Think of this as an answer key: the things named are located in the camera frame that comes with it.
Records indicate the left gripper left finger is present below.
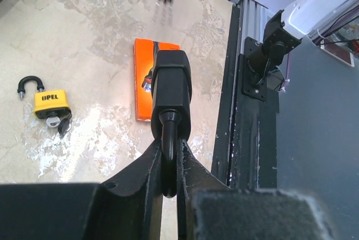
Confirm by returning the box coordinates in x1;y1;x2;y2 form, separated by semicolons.
1;140;162;239

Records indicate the black key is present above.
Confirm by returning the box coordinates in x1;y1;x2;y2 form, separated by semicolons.
46;114;72;136

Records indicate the orange razor box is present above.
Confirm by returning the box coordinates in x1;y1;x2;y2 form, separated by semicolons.
134;38;181;122

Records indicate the yellow padlock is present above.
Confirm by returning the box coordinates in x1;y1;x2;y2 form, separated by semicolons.
17;76;71;119

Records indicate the black base frame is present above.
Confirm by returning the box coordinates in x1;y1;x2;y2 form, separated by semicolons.
211;0;279;190

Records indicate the black padlock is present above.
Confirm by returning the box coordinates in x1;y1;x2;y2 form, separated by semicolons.
151;50;192;198

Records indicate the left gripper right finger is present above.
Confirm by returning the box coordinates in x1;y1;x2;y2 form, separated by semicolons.
177;140;337;239

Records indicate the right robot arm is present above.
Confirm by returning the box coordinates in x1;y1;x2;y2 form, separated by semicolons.
242;0;357;101

